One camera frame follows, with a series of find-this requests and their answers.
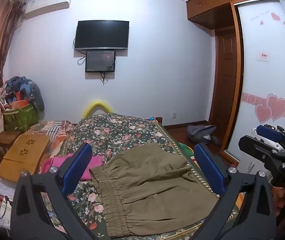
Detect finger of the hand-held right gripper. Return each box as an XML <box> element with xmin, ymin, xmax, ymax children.
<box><xmin>256</xmin><ymin>124</ymin><xmax>285</xmax><ymax>153</ymax></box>
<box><xmin>238</xmin><ymin>135</ymin><xmax>280</xmax><ymax>167</ymax></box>

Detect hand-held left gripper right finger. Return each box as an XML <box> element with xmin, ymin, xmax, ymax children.
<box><xmin>194</xmin><ymin>143</ymin><xmax>277</xmax><ymax>240</ymax></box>

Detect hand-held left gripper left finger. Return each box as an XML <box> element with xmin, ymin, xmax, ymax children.
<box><xmin>10</xmin><ymin>142</ymin><xmax>93</xmax><ymax>240</ymax></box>

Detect olive green pants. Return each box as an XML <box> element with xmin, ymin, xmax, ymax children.
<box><xmin>89</xmin><ymin>142</ymin><xmax>220</xmax><ymax>238</ymax></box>

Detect person's right hand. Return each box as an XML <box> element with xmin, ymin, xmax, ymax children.
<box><xmin>273</xmin><ymin>186</ymin><xmax>285</xmax><ymax>217</ymax></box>

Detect pink cloth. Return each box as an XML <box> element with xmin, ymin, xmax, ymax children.
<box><xmin>41</xmin><ymin>154</ymin><xmax>105</xmax><ymax>181</ymax></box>

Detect grey backpack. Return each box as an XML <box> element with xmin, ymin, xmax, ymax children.
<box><xmin>187</xmin><ymin>124</ymin><xmax>221</xmax><ymax>146</ymax></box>

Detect striped cloth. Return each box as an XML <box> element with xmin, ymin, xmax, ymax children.
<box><xmin>30</xmin><ymin>120</ymin><xmax>74</xmax><ymax>151</ymax></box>

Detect wardrobe with heart doors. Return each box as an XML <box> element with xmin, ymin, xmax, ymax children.
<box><xmin>223</xmin><ymin>0</ymin><xmax>285</xmax><ymax>171</ymax></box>

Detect floral blanket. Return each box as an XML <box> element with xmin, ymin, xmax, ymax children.
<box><xmin>42</xmin><ymin>113</ymin><xmax>245</xmax><ymax>240</ymax></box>

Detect wooden folding table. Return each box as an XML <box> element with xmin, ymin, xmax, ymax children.
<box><xmin>0</xmin><ymin>133</ymin><xmax>51</xmax><ymax>182</ymax></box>

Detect yellow foam tube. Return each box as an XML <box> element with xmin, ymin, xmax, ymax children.
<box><xmin>82</xmin><ymin>99</ymin><xmax>113</xmax><ymax>119</ymax></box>

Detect brown wooden door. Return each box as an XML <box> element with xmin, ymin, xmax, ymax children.
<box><xmin>209</xmin><ymin>27</ymin><xmax>238</xmax><ymax>128</ymax></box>

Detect green bag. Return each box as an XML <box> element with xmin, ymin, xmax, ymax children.
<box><xmin>3</xmin><ymin>102</ymin><xmax>40</xmax><ymax>132</ymax></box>

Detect wooden bedside table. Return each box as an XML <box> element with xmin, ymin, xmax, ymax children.
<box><xmin>0</xmin><ymin>130</ymin><xmax>21</xmax><ymax>146</ymax></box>

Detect pile of clothes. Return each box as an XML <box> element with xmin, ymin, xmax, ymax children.
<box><xmin>0</xmin><ymin>75</ymin><xmax>45</xmax><ymax>111</ymax></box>

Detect small black monitor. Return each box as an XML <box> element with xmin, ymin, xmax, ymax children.
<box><xmin>85</xmin><ymin>50</ymin><xmax>116</xmax><ymax>72</ymax></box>

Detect wooden overhead cabinet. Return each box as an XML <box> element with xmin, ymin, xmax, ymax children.
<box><xmin>186</xmin><ymin>0</ymin><xmax>285</xmax><ymax>29</ymax></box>

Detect white air conditioner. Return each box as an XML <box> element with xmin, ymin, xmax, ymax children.
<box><xmin>24</xmin><ymin>0</ymin><xmax>73</xmax><ymax>19</ymax></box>

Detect black wall television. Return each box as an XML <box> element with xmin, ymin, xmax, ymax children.
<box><xmin>74</xmin><ymin>20</ymin><xmax>130</xmax><ymax>51</ymax></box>

